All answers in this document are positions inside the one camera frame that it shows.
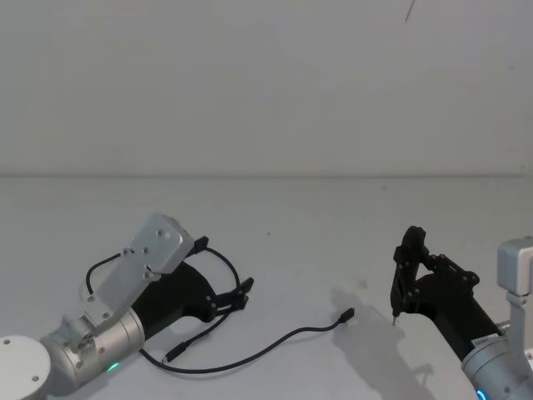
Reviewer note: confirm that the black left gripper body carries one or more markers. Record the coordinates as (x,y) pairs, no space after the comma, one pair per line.
(179,296)

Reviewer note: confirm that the white table cloth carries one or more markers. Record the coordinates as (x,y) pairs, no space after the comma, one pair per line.
(291,233)

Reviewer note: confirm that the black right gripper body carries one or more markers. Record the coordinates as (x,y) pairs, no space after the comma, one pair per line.
(449,308)

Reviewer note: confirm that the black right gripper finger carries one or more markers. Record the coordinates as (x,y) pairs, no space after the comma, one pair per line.
(406,266)
(441,264)

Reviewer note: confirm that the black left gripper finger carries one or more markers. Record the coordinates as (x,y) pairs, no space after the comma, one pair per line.
(235,306)
(233,295)

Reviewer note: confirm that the plain pale wall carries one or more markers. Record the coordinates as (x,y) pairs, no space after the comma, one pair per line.
(250,83)

